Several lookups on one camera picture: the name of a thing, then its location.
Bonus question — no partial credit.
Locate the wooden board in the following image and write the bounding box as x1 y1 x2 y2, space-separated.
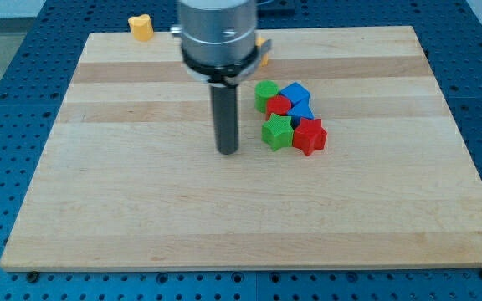
0 26 482 272

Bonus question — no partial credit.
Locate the green star block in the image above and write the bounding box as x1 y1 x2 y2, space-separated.
261 113 294 151

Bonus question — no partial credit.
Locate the red cylinder block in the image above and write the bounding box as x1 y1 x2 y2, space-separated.
265 95 292 120

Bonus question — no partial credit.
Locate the red star block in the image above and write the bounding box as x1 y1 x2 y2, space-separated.
292 117 327 156

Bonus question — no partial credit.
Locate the blue triangle block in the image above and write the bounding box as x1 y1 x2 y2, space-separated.
287 100 314 128

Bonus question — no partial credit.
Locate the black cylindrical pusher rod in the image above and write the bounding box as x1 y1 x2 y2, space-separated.
209 86 238 155

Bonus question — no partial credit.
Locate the blue cube block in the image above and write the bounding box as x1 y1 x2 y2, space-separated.
279 82 310 106

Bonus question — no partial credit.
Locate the green cylinder block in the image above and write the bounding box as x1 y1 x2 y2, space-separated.
254 80 279 113

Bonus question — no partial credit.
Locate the yellow block behind arm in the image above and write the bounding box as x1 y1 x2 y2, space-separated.
256 36 269 67

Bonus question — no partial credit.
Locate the yellow heart block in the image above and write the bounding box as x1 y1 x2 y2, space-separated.
128 14 154 42

